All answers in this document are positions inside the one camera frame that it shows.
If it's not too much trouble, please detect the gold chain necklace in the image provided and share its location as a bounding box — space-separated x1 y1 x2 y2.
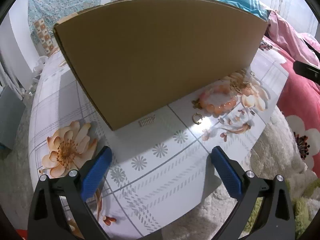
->
224 71 256 95

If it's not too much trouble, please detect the white shaggy rug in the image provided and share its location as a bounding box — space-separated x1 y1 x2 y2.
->
162 108 319 239

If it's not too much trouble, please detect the teal floral hanging cloth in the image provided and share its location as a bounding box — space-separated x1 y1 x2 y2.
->
28 0 101 56

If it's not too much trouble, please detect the pink floral bed quilt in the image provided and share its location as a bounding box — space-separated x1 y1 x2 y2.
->
263 36 319 176

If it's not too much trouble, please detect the gold ring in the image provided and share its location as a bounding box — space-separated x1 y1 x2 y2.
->
191 113 203 126

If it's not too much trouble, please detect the silver hair comb clip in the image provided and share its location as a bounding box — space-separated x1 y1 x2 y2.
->
138 115 156 127

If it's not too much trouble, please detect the orange bead bracelet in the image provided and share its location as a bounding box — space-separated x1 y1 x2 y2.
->
198 83 239 118

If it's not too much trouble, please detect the brown cardboard box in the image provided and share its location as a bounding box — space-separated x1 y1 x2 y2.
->
53 0 267 131

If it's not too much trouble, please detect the floral plastic tablecloth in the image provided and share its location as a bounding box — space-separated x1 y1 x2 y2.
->
28 50 288 239

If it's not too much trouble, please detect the light pink blanket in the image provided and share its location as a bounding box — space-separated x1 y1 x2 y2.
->
266 10 319 68

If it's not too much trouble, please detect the teal patterned blanket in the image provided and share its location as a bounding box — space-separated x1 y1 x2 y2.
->
215 0 271 21

